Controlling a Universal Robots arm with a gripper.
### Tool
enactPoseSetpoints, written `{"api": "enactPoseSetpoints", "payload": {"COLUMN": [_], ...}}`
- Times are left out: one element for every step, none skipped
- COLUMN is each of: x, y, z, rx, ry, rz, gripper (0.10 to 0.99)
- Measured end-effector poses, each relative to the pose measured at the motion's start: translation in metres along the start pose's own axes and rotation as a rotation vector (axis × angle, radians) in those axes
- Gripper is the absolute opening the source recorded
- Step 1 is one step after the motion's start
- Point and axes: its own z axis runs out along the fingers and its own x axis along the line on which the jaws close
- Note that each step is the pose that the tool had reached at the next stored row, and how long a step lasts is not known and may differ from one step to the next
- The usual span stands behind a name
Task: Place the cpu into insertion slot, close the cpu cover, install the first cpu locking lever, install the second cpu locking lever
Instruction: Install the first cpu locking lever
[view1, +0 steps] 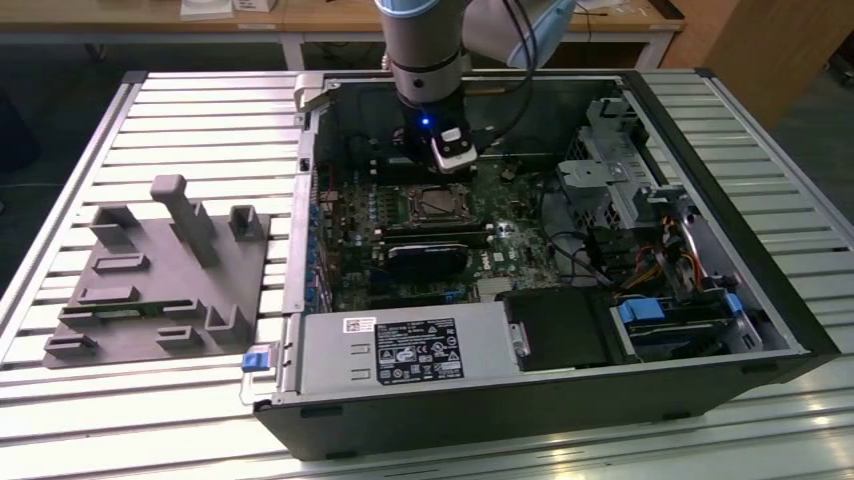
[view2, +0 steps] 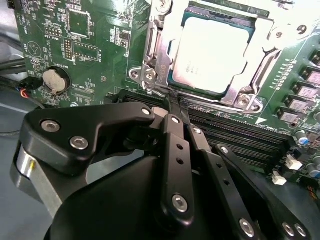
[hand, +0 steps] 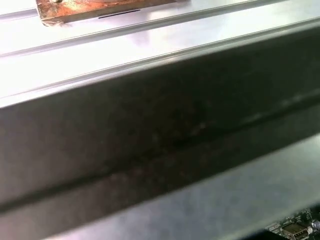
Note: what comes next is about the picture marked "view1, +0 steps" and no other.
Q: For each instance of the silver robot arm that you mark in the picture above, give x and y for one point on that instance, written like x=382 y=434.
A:
x=421 y=40

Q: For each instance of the CPU socket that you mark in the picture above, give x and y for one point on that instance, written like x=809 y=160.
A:
x=409 y=219

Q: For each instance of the black RAM slot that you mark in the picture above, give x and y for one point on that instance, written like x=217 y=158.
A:
x=434 y=240
x=434 y=229

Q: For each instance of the blue expansion slot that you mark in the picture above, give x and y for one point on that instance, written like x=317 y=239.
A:
x=451 y=296

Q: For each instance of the black expansion slot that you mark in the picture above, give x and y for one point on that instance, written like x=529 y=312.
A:
x=414 y=300

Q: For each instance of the round coin battery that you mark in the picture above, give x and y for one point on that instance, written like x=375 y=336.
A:
x=509 y=171

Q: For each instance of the grey case latch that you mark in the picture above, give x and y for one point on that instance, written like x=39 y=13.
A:
x=310 y=90

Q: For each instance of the black graphics card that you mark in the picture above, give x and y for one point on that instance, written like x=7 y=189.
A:
x=427 y=260

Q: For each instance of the wooden desk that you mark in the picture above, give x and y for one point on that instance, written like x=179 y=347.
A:
x=321 y=20

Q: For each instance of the grey metal disk bay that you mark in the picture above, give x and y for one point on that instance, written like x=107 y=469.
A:
x=601 y=145

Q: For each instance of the green motherboard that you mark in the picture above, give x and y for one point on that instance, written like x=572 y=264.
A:
x=528 y=255

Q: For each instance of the white box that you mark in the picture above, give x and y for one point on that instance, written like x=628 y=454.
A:
x=254 y=5
x=207 y=10

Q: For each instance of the black plastic shroud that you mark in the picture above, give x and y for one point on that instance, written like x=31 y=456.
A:
x=561 y=325

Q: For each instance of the grey power supply unit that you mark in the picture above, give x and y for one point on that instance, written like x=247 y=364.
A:
x=334 y=360

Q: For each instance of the grey parts rack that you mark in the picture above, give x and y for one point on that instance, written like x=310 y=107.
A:
x=167 y=280

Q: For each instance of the blue disk carrier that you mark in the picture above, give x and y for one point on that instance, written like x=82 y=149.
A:
x=641 y=310

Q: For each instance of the blue case latch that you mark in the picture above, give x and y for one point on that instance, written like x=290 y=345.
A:
x=257 y=362

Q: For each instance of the wooden cabinet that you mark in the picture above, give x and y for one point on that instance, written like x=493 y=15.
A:
x=768 y=50

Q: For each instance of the black disk drive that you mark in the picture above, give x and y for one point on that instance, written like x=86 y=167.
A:
x=674 y=340

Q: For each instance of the green RAM stick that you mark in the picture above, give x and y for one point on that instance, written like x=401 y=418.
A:
x=123 y=313

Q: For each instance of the small blue clip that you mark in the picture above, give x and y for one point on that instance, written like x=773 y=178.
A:
x=733 y=306

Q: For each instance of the black PC case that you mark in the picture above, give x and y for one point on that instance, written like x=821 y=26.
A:
x=467 y=425

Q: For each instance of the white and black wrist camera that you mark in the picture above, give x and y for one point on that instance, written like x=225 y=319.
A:
x=457 y=152

